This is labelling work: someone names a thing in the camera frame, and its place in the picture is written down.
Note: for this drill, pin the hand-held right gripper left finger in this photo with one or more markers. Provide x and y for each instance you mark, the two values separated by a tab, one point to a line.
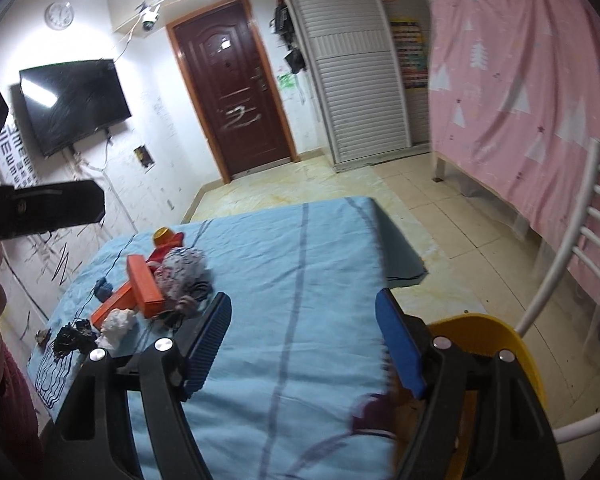
209	342

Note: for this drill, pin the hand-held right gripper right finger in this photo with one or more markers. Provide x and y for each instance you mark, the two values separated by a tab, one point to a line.
399	345

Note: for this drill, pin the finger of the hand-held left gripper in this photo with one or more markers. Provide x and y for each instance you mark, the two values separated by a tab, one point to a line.
45	207

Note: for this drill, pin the yellow bin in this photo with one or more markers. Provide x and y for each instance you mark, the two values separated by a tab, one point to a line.
480	330

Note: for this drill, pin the orange box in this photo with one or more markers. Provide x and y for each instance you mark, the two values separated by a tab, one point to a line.
145	287
112	310

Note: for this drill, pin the white tissue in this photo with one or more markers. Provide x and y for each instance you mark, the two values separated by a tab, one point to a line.
116	327

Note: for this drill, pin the small blue scrap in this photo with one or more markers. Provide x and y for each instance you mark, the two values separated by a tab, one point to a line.
103	290

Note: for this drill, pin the black cloth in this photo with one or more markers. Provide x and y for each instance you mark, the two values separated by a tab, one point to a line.
75	337

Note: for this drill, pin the person's left forearm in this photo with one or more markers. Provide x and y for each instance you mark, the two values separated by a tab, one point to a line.
17	420

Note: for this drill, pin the eye chart poster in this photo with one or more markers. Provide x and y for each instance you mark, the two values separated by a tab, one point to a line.
17	160

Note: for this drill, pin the light blue tablecloth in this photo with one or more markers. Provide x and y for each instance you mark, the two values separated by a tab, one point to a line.
290	310

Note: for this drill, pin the amber small bowl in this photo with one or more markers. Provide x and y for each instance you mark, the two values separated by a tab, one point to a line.
163	235

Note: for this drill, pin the small brown wrapper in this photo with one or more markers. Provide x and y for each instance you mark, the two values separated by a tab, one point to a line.
43	338

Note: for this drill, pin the dark red door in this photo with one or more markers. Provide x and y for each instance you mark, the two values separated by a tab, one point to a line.
232	95

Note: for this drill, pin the white metal chair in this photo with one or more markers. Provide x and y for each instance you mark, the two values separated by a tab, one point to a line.
582	200

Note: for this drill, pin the white louvered wardrobe door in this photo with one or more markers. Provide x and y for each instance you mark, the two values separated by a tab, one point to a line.
352	70

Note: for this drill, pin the pink tree print curtain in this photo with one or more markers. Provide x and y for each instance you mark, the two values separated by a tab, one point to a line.
520	85

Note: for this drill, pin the small black hanging bag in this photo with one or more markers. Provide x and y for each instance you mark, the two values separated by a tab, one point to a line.
295	61

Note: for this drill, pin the black wall television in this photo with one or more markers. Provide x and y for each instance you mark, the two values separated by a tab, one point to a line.
72	105

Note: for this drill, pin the open wall socket box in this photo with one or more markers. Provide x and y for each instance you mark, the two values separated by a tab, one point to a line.
143	157

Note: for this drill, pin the round wall clock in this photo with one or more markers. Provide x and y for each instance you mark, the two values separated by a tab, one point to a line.
59	15

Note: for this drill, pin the white security camera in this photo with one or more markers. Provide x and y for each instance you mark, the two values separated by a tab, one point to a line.
149	19

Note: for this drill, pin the colourful grid wall poster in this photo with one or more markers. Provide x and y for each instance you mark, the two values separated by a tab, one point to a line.
411	55

